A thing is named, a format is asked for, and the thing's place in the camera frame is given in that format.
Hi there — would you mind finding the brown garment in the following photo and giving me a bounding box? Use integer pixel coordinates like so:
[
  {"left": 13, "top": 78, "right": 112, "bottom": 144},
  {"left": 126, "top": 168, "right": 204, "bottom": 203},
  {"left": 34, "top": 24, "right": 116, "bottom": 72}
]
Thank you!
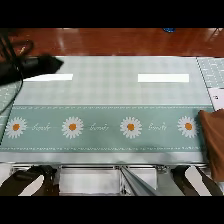
[{"left": 198, "top": 108, "right": 224, "bottom": 183}]

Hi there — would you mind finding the black cable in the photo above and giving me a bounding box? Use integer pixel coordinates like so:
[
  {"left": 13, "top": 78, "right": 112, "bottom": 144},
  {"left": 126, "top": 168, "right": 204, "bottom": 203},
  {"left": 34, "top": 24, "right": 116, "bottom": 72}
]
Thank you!
[{"left": 0, "top": 30, "right": 25, "bottom": 114}]

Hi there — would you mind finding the white garment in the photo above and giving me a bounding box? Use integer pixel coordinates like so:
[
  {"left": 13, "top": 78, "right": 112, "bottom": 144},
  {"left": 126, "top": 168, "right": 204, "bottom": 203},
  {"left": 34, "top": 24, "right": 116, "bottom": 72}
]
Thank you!
[{"left": 208, "top": 86, "right": 224, "bottom": 112}]

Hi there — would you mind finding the silver frame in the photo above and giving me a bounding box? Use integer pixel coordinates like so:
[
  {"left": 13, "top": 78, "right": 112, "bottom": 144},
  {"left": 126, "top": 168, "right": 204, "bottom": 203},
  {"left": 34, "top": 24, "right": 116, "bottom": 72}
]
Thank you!
[{"left": 0, "top": 162, "right": 215, "bottom": 197}]

